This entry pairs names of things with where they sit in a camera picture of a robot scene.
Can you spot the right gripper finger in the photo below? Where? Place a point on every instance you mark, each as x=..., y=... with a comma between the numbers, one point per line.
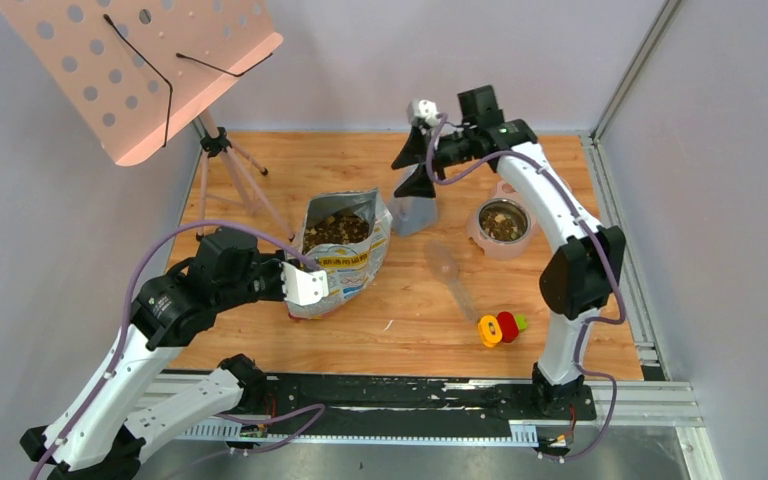
x=416, y=184
x=414, y=150

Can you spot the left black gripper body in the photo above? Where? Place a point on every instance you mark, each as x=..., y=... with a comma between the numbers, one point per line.
x=275, y=278

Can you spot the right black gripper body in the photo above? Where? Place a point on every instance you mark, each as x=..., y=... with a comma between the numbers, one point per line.
x=453, y=148

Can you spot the clear plastic scoop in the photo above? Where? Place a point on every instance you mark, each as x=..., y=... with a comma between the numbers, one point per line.
x=445, y=268

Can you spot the pet food bag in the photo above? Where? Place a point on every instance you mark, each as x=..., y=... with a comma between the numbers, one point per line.
x=348, y=235

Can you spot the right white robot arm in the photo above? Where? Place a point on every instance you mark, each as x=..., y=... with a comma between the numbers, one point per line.
x=585, y=268

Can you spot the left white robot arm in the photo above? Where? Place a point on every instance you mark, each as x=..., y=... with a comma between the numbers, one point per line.
x=100, y=435

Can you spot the pink double pet bowl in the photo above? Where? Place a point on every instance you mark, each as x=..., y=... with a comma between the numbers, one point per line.
x=503, y=227

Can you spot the translucent plastic container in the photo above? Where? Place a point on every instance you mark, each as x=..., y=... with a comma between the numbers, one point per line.
x=412, y=215

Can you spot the colourful stacking toy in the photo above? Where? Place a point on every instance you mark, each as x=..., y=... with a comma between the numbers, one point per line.
x=502, y=328

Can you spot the pink music stand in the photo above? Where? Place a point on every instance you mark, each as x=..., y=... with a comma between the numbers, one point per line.
x=138, y=72

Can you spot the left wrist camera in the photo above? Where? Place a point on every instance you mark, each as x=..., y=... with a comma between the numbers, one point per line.
x=303, y=288

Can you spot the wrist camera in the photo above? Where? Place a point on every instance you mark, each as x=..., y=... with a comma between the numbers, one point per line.
x=303, y=288
x=423, y=114

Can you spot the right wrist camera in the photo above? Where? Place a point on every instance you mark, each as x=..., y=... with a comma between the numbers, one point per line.
x=423, y=114

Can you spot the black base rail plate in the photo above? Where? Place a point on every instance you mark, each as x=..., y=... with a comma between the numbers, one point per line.
x=389, y=406

